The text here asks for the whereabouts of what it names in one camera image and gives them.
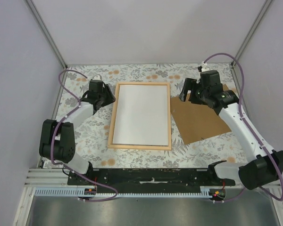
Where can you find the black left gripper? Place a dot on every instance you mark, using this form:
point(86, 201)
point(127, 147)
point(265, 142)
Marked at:
point(111, 97)

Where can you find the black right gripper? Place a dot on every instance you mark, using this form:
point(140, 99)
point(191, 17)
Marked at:
point(188, 85)

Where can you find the landscape photo print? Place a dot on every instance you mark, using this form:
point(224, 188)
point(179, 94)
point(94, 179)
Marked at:
point(141, 115)

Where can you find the brown cardboard backing board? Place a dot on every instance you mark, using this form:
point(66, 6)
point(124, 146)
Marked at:
point(196, 122)

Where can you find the light wooden picture frame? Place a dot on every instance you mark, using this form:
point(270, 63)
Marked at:
point(110, 131)

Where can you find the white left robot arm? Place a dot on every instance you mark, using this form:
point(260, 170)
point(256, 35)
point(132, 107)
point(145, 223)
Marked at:
point(57, 141)

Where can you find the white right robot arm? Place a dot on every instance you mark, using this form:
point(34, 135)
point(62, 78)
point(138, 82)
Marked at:
point(265, 164)

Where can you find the floral patterned table mat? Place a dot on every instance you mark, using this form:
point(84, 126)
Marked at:
point(91, 137)

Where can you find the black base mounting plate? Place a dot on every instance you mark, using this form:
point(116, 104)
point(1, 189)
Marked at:
point(194, 176)

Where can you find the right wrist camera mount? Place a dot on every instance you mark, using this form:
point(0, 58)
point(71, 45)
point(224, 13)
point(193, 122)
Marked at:
point(203, 67)

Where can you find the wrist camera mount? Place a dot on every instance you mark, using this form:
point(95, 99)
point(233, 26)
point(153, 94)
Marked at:
point(203, 67)
point(97, 77)

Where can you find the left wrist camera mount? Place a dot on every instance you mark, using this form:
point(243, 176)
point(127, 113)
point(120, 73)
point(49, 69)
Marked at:
point(97, 77)

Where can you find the right aluminium frame post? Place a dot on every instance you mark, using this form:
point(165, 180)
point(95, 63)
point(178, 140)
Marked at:
point(253, 28)

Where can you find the aluminium frame post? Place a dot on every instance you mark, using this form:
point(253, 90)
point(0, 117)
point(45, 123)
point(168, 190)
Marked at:
point(253, 28)
point(37, 16)

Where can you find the aluminium front rail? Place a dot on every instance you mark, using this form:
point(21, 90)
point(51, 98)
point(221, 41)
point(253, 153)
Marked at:
point(56, 178)

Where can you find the white slotted cable duct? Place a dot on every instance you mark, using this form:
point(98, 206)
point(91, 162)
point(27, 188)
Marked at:
point(84, 192)

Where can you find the left aluminium frame post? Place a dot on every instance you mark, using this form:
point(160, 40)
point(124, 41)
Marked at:
point(37, 16)

